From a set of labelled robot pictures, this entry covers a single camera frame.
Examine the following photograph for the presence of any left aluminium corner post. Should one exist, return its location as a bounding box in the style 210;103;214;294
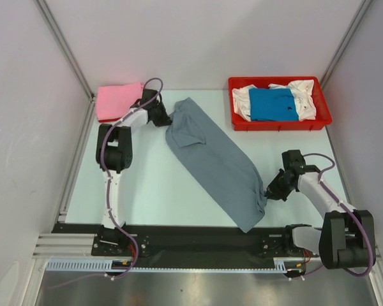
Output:
33;0;94;101

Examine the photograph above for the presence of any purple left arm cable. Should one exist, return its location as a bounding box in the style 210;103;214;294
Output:
47;78;165;289

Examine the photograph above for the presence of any folded pink t-shirt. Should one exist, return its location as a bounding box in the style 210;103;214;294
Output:
95;82;144;122

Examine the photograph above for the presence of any white slotted cable duct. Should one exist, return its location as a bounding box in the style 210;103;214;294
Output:
46;256;290;273

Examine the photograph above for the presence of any red plastic bin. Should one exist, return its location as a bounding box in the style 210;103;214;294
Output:
228;76;332;131

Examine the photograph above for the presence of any right aluminium corner post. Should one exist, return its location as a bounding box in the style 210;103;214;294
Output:
320;0;375;89

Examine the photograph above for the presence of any aluminium frame rail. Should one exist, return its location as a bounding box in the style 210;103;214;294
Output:
31;233;381;262

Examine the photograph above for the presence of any folded red t-shirt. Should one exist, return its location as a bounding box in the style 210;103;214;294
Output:
95;96;140;122

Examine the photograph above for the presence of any aluminium corner post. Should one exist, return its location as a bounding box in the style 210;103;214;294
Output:
33;0;94;101
320;0;375;89

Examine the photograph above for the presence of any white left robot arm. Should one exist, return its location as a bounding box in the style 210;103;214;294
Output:
96;89;172;230

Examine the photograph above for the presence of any black mounting base plate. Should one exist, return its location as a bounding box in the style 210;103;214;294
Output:
50;224;360;269

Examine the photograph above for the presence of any blue t-shirt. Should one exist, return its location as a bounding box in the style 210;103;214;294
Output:
248;88;299;122

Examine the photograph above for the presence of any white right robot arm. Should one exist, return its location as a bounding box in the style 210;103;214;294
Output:
266;150;376;277

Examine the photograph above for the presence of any white t-shirt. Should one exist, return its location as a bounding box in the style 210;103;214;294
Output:
232;80;317;122

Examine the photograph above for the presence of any grey polo shirt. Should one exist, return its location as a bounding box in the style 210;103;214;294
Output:
165;98;267;233

